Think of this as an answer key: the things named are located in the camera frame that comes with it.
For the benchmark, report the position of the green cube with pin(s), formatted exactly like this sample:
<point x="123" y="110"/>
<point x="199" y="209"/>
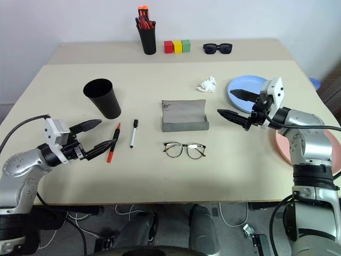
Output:
<point x="186" y="46"/>

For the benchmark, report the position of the grey glasses case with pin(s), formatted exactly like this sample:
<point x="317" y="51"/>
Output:
<point x="183" y="112"/>

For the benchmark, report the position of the orange-capped black marker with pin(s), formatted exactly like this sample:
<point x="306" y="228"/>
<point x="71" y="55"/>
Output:
<point x="145" y="11"/>
<point x="140" y="12"/>

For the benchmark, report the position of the yellow cube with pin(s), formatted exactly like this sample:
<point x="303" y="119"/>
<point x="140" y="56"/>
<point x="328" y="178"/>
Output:
<point x="177" y="47"/>

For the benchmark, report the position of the dark grey rounded shape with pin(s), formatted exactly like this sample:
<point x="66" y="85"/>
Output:
<point x="203" y="229"/>
<point x="136" y="229"/>

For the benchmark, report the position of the black pen holder cup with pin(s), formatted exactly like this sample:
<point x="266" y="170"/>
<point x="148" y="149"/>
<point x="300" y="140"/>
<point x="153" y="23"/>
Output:
<point x="147" y="42"/>

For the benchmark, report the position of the red cube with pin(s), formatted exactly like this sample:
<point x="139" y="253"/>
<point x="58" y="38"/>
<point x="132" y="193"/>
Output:
<point x="168" y="48"/>

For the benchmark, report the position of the pink plate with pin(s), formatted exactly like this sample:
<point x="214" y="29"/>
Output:
<point x="282" y="146"/>

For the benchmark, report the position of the red and black pen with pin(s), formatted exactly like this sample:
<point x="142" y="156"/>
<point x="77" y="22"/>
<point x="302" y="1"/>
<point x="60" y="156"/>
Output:
<point x="145" y="23"/>
<point x="138" y="23"/>
<point x="152" y="24"/>

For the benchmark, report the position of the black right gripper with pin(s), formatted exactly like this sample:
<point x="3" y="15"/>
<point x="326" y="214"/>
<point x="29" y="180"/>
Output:
<point x="257" y="117"/>

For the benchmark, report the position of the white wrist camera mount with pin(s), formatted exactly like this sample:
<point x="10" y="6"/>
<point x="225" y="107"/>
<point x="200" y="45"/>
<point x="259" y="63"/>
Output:
<point x="275" y="90"/>
<point x="50" y="130"/>

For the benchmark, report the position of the small metal bracket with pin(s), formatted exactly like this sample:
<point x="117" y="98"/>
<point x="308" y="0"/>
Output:
<point x="247" y="230"/>

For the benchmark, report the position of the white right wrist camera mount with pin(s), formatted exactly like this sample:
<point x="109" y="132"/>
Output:
<point x="275" y="90"/>

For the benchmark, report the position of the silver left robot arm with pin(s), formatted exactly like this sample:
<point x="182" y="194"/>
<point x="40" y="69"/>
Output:
<point x="18" y="165"/>

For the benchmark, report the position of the red pen with black grip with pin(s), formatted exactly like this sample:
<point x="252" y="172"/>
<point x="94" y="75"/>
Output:
<point x="110" y="154"/>

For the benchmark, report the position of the black floor box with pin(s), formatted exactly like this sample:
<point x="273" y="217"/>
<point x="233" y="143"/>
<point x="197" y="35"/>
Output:
<point x="260" y="244"/>

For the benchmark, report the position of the black sunglasses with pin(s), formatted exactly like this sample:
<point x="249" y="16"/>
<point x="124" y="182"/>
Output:
<point x="210" y="49"/>

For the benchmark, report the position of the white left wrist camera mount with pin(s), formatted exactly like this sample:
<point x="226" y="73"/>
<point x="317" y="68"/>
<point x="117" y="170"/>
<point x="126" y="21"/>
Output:
<point x="50" y="130"/>

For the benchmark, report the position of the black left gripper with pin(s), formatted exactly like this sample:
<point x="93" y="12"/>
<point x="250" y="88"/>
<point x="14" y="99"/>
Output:
<point x="72" y="152"/>

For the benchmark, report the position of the blue plastic object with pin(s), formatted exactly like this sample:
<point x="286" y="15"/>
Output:
<point x="315" y="83"/>

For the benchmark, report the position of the crumpled white tissue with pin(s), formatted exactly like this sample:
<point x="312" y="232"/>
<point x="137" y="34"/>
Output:
<point x="206" y="85"/>

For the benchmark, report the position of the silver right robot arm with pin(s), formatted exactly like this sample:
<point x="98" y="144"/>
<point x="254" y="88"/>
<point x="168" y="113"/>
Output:
<point x="311" y="149"/>

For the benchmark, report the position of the white marker with black cap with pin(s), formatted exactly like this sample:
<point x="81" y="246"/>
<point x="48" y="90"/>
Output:
<point x="132" y="137"/>

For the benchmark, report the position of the blue plate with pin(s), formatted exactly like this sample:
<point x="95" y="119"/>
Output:
<point x="245" y="84"/>

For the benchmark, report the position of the empty black cup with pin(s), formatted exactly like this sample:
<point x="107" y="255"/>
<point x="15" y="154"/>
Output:
<point x="106" y="104"/>

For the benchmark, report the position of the thin-framed clear eyeglasses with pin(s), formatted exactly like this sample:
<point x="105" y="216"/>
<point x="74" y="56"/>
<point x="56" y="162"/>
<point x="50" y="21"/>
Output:
<point x="173" y="150"/>

